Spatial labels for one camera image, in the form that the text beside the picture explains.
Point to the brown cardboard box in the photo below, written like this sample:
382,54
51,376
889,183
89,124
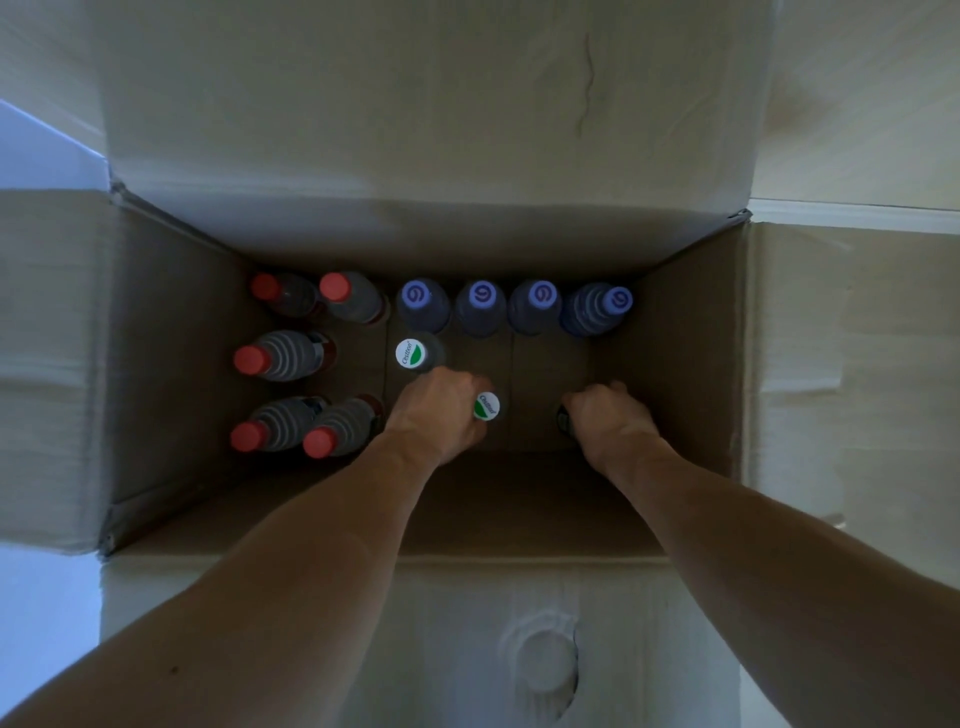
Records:
450,112

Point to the person's right forearm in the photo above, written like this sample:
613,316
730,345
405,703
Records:
810,570

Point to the person's left forearm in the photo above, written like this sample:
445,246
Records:
217,592

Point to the person's right hand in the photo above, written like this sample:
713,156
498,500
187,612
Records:
615,431

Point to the group of bottles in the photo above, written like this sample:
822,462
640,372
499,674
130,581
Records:
424,300

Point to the green-label water bottle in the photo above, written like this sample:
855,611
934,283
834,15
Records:
564,424
487,407

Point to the person's left hand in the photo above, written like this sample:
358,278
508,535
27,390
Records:
435,412

